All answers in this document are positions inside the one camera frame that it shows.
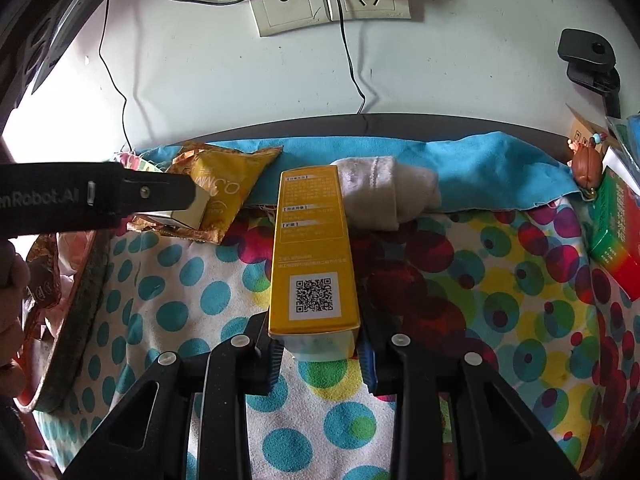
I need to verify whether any clear plastic bag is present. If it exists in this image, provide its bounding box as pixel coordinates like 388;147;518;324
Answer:
602;112;640;188

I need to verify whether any tall yellow box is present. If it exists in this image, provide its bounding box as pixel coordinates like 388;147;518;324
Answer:
267;164;362;361

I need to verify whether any small cardboard box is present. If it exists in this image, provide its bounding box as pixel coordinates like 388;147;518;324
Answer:
565;104;608;161

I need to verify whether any yellow snack bag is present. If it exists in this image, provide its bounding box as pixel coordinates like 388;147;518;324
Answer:
150;142;285;246

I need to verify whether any blue cloth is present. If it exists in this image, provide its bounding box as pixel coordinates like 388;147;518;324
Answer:
135;131;581;213

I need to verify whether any person's left hand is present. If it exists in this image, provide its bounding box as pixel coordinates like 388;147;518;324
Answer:
0;240;32;399

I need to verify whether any thin black hanging cable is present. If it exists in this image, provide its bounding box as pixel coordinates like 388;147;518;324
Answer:
97;0;136;156

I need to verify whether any black clamp mount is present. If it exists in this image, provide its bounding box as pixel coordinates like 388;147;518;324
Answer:
557;29;622;118

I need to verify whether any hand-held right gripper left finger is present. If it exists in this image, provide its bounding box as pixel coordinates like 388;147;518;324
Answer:
62;312;286;480

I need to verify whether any brown keychain pouch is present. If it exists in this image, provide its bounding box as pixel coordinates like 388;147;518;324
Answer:
570;132;608;193

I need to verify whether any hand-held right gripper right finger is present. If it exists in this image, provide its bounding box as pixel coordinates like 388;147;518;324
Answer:
356;305;581;480

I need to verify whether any beige wall socket plate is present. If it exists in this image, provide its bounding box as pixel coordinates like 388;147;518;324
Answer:
243;0;332;37

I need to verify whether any round red tray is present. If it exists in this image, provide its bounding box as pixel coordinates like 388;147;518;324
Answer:
20;227;113;413

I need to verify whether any polka dot blanket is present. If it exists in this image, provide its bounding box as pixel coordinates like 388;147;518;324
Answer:
37;152;640;480

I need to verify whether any brown snack bag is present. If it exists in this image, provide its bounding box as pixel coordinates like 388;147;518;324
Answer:
22;232;63;361

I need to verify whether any green and red box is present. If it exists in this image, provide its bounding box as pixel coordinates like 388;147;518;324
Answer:
587;165;640;302

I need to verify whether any yellow carton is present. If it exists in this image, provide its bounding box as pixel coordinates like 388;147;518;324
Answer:
132;187;211;233

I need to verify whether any white ribbed sock roll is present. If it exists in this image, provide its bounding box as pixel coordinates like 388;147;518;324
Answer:
330;156;443;232

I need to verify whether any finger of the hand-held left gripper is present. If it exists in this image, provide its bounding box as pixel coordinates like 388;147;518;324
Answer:
120;169;199;216

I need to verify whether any black charger cable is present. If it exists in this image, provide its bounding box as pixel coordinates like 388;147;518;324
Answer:
337;0;368;116

